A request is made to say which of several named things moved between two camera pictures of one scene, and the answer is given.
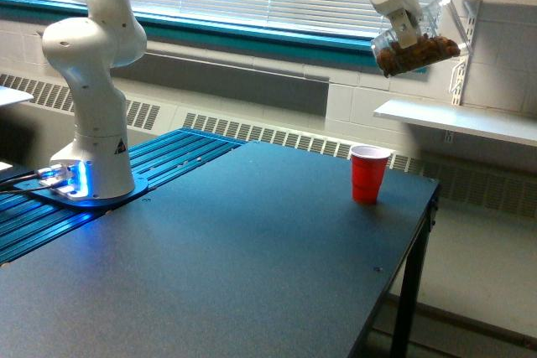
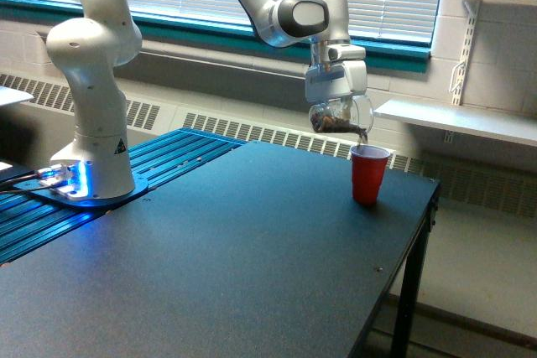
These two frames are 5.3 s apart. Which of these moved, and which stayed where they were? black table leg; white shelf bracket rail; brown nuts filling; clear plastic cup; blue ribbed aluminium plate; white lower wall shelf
Moved: brown nuts filling; clear plastic cup
Stayed: white lower wall shelf; white shelf bracket rail; black table leg; blue ribbed aluminium plate
